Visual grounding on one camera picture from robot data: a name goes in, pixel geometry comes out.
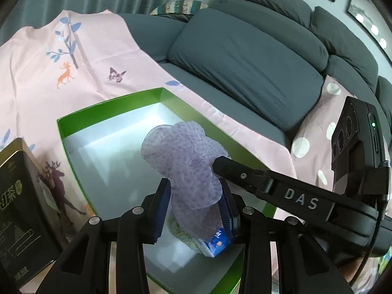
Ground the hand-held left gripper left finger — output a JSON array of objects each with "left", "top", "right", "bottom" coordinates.
[{"left": 36, "top": 179, "right": 172, "bottom": 294}]

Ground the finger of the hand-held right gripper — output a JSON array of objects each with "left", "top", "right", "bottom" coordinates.
[{"left": 212, "top": 156, "right": 276, "bottom": 202}]

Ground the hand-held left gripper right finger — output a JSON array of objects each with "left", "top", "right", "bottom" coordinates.
[{"left": 219, "top": 179, "right": 356, "bottom": 294}]

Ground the purple dotted plastic packet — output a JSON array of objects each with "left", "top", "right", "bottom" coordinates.
[{"left": 141, "top": 121, "right": 229, "bottom": 242}]

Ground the green cardboard box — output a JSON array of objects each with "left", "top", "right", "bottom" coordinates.
[{"left": 57, "top": 87, "right": 278, "bottom": 294}]

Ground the pale green cloth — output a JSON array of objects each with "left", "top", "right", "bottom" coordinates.
[{"left": 167, "top": 214, "right": 203, "bottom": 253}]

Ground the pink polka dot cloth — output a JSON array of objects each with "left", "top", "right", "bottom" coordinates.
[{"left": 274, "top": 75, "right": 391, "bottom": 294}]

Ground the grey sofa cushion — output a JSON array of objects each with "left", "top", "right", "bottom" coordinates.
[{"left": 167, "top": 8, "right": 330, "bottom": 132}]

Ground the black tea box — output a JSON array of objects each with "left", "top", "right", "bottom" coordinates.
[{"left": 0, "top": 138, "right": 75, "bottom": 288}]

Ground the pink printed blanket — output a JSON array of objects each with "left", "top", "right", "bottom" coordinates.
[{"left": 0, "top": 9, "right": 294, "bottom": 294}]

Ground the grey sofa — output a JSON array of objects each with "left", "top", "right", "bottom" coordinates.
[{"left": 118, "top": 0, "right": 392, "bottom": 150}]

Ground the striped pillow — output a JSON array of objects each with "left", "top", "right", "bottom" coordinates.
[{"left": 149, "top": 0, "right": 210, "bottom": 22}]

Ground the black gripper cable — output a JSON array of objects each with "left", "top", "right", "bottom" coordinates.
[{"left": 349, "top": 165, "right": 391, "bottom": 288}]

